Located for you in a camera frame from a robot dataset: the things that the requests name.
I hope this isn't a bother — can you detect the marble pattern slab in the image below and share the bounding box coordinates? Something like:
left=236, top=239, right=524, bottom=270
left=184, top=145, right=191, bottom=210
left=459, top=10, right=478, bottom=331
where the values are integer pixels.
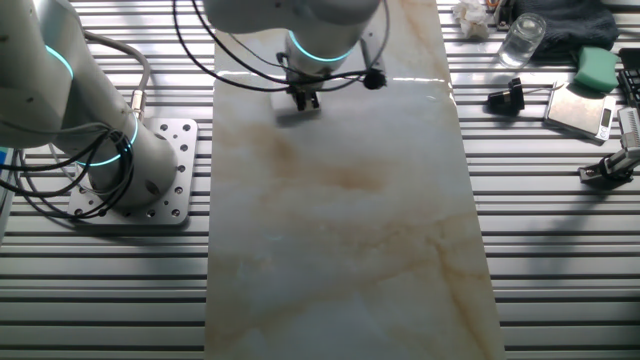
left=203, top=0, right=507, bottom=360

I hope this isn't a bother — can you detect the silver digital scale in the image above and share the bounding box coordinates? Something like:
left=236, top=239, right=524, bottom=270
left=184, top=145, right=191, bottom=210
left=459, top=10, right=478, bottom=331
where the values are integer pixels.
left=543, top=82, right=619, bottom=146

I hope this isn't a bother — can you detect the black camera stand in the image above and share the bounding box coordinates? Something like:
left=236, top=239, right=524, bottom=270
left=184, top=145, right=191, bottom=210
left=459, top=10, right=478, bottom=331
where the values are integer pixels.
left=578, top=147, right=640, bottom=191

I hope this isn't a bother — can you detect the silver ribbed camera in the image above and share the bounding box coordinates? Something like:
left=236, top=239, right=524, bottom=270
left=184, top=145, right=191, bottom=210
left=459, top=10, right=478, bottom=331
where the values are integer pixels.
left=617, top=106, right=640, bottom=151

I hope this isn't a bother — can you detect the black keyboard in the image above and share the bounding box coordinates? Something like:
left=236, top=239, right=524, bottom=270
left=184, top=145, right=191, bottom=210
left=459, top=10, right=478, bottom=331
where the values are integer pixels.
left=617, top=47, right=640, bottom=109

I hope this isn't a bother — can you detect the crumpled white tissue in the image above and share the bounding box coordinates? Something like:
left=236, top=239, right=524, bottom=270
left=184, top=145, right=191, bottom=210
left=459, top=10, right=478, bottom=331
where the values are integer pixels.
left=451, top=0, right=491, bottom=40

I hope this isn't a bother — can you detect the clear glass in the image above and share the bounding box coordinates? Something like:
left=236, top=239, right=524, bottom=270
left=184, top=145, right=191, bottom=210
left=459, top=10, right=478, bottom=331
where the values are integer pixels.
left=497, top=12, right=548, bottom=70

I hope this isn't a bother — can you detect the grey cable with metal connector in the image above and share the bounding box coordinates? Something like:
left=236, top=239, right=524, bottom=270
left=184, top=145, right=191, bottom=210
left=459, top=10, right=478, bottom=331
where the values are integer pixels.
left=82, top=29, right=153, bottom=122

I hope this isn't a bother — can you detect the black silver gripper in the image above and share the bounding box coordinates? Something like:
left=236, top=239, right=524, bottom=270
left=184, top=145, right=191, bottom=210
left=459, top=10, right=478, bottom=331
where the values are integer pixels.
left=285, top=68, right=326, bottom=112

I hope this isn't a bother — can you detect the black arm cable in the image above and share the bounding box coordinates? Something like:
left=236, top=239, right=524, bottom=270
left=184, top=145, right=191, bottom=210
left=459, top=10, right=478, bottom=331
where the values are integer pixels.
left=172, top=0, right=374, bottom=94

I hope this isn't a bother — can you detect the dark towel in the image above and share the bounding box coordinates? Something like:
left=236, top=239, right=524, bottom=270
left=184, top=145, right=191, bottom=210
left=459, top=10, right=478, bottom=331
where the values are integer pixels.
left=512, top=0, right=621, bottom=64

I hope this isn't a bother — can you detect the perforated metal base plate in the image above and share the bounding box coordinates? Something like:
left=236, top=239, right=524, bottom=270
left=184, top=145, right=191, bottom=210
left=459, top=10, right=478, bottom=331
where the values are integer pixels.
left=67, top=117, right=200, bottom=226

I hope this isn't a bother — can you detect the black base cable bundle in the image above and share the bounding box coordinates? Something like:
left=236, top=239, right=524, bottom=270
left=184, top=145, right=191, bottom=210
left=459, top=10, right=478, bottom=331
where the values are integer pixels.
left=0, top=127, right=135, bottom=221

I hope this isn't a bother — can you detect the white sponge block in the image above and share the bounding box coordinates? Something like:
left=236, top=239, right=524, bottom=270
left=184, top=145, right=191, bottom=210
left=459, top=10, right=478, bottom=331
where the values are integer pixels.
left=270, top=90, right=321, bottom=117

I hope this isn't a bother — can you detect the black knob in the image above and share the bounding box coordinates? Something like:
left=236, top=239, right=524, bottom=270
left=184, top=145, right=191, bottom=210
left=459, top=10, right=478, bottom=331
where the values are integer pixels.
left=487, top=77, right=526, bottom=117

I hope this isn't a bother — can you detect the wrist camera on grey bracket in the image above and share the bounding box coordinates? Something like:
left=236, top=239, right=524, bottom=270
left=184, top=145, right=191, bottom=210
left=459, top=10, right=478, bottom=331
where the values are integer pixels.
left=358, top=32, right=389, bottom=91

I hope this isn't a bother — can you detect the green sponge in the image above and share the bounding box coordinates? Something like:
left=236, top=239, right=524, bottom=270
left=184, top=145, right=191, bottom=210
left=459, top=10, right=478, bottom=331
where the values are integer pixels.
left=573, top=45, right=621, bottom=94

